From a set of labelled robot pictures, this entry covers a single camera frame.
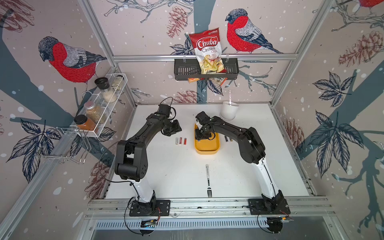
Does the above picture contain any yellow plastic storage box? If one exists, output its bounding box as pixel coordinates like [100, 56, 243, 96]
[194, 133, 220, 155]

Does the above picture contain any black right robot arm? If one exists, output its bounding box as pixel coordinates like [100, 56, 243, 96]
[195, 112, 285, 213]

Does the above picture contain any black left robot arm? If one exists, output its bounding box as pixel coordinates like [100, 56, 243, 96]
[115, 104, 182, 213]

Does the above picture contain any white cup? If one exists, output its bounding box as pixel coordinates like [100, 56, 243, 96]
[220, 102, 240, 121]

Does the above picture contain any pink straw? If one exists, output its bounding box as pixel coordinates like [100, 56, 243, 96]
[229, 90, 232, 106]

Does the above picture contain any silver fork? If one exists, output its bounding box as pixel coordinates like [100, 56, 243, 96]
[206, 165, 213, 198]

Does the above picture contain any Chuba cassava chips bag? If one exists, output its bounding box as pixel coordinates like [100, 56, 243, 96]
[189, 28, 227, 75]

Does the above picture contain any silver lid spice jar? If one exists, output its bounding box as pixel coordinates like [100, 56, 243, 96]
[84, 101, 107, 125]

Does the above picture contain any black lid spice jar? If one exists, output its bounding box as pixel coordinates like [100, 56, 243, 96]
[95, 77, 118, 103]

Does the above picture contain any orange spice jar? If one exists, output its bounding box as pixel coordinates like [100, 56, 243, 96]
[74, 115, 97, 131]

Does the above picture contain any black wire basket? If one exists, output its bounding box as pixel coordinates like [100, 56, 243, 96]
[174, 58, 240, 81]

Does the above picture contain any white wire spice rack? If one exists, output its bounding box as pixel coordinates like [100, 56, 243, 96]
[58, 74, 128, 139]

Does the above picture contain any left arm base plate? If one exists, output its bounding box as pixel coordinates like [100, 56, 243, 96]
[129, 200, 171, 217]

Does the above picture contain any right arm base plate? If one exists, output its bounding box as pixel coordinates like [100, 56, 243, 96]
[248, 199, 291, 215]

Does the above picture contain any aluminium frame corner post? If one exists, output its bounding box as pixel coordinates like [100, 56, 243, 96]
[76, 0, 137, 107]

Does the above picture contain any aluminium front rail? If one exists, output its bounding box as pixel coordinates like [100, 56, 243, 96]
[84, 197, 336, 220]

